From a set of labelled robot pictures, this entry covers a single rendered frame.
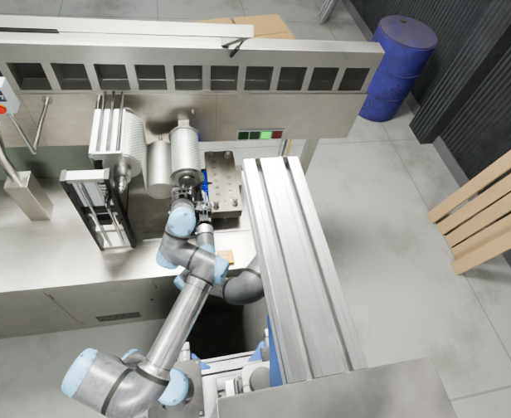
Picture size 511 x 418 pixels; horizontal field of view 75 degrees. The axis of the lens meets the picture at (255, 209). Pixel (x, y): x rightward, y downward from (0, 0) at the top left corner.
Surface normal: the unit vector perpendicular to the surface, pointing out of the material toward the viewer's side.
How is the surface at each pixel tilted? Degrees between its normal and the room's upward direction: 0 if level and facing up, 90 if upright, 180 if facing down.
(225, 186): 0
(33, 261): 0
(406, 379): 0
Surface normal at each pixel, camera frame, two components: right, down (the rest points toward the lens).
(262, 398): 0.12, -0.55
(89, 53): 0.16, 0.83
